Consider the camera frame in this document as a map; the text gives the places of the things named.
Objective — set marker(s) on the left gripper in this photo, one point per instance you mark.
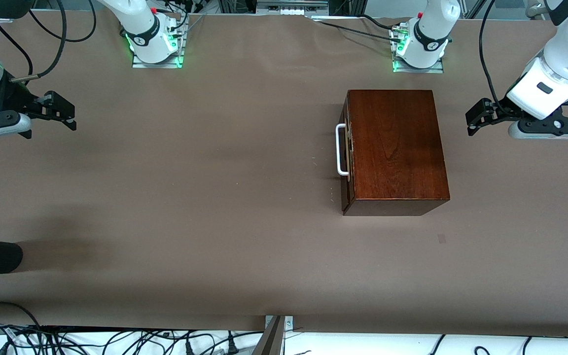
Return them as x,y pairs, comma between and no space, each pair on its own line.
499,113

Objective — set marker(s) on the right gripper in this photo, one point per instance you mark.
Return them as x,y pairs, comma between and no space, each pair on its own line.
12,96

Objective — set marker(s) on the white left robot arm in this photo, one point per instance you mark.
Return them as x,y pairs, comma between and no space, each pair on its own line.
432,29

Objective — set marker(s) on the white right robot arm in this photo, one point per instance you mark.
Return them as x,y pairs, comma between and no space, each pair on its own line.
141,29

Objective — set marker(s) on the dark brown wooden cabinet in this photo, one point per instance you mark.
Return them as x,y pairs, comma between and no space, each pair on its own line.
397,148

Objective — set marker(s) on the grey curved fixture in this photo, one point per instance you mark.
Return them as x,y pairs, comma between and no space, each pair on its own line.
535,9

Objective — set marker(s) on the small clear tape patch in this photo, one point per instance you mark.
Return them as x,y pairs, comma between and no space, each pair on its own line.
442,238

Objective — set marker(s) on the brown paper table cover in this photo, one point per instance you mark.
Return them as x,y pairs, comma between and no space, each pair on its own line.
165,197

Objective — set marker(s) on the grey electronics box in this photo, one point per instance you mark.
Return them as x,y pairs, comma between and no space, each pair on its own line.
291,6

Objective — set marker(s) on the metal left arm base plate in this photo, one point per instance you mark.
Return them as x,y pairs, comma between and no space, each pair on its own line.
437,68

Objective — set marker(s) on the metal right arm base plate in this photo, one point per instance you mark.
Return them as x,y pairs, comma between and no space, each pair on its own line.
141,65

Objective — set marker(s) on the metal frame beam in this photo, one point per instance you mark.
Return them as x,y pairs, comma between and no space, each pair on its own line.
274,337

